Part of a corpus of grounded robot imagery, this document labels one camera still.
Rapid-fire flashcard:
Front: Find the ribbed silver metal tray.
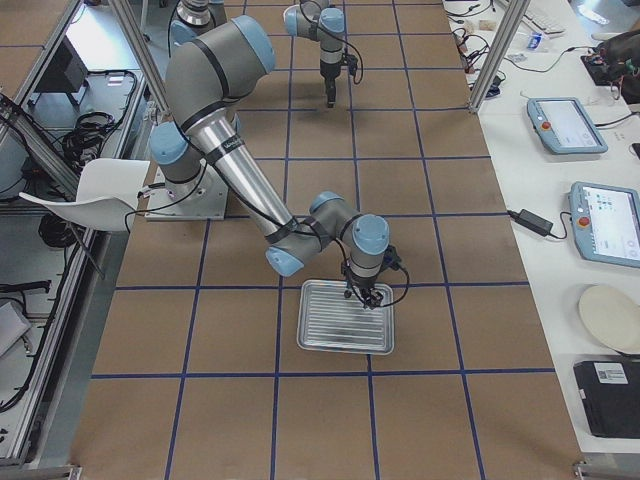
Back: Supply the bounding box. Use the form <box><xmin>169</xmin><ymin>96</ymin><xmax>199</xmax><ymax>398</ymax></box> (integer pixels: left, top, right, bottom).
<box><xmin>297</xmin><ymin>279</ymin><xmax>395</xmax><ymax>355</ymax></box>

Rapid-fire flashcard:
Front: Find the white plastic chair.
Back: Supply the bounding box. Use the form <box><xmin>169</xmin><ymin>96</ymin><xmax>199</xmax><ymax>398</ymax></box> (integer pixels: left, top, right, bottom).
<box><xmin>19</xmin><ymin>158</ymin><xmax>150</xmax><ymax>232</ymax></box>

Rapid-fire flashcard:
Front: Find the black box with label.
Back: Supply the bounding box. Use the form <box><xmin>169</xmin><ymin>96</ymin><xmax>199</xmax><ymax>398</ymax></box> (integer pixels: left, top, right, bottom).
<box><xmin>573</xmin><ymin>361</ymin><xmax>639</xmax><ymax>439</ymax></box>

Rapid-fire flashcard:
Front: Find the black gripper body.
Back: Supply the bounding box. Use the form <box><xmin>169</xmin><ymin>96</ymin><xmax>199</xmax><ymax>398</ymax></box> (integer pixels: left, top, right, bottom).
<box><xmin>341</xmin><ymin>245</ymin><xmax>402</xmax><ymax>303</ymax></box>
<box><xmin>320</xmin><ymin>49</ymin><xmax>359</xmax><ymax>98</ymax></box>

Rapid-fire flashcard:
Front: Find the white round plate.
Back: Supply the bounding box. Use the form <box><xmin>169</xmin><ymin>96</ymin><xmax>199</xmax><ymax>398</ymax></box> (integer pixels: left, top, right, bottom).
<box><xmin>578</xmin><ymin>285</ymin><xmax>639</xmax><ymax>356</ymax></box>

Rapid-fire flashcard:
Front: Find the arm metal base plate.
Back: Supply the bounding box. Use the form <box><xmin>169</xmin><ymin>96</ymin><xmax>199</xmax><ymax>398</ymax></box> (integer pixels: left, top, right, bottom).
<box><xmin>144</xmin><ymin>159</ymin><xmax>228</xmax><ymax>221</ymax></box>

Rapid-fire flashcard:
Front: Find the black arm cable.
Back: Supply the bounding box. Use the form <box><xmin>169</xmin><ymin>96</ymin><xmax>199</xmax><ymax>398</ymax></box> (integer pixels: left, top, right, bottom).
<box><xmin>334</xmin><ymin>239</ymin><xmax>411</xmax><ymax>309</ymax></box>

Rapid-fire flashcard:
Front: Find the white keyboard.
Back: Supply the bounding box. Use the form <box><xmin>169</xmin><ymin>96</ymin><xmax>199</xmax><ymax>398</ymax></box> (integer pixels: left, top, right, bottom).
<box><xmin>521</xmin><ymin>3</ymin><xmax>566</xmax><ymax>36</ymax></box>

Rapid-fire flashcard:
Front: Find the aluminium frame post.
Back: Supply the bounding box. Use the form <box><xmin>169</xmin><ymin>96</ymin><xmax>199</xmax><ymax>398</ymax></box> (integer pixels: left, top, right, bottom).
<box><xmin>468</xmin><ymin>0</ymin><xmax>530</xmax><ymax>113</ymax></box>

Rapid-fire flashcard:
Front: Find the teach pendant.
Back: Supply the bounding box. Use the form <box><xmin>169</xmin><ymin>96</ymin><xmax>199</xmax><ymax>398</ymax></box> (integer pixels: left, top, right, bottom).
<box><xmin>526</xmin><ymin>97</ymin><xmax>608</xmax><ymax>155</ymax></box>
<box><xmin>568</xmin><ymin>182</ymin><xmax>639</xmax><ymax>268</ymax></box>

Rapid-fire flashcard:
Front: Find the upper teach pendant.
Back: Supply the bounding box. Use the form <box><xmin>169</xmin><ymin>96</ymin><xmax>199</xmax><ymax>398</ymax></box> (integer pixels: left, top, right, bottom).
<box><xmin>526</xmin><ymin>97</ymin><xmax>608</xmax><ymax>155</ymax></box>

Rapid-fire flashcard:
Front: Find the lower teach pendant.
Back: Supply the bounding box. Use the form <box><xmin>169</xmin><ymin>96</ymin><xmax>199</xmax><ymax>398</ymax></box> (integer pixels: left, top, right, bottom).
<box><xmin>568</xmin><ymin>182</ymin><xmax>639</xmax><ymax>268</ymax></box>

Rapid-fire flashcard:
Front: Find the black power adapter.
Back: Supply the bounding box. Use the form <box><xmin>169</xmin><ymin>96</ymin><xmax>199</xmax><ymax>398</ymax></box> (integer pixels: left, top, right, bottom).
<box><xmin>507</xmin><ymin>209</ymin><xmax>553</xmax><ymax>237</ymax></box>

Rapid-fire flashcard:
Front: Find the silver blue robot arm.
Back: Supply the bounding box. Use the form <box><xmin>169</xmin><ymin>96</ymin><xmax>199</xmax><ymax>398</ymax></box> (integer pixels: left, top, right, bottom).
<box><xmin>164</xmin><ymin>15</ymin><xmax>404</xmax><ymax>309</ymax></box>
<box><xmin>165</xmin><ymin>1</ymin><xmax>358</xmax><ymax>119</ymax></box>

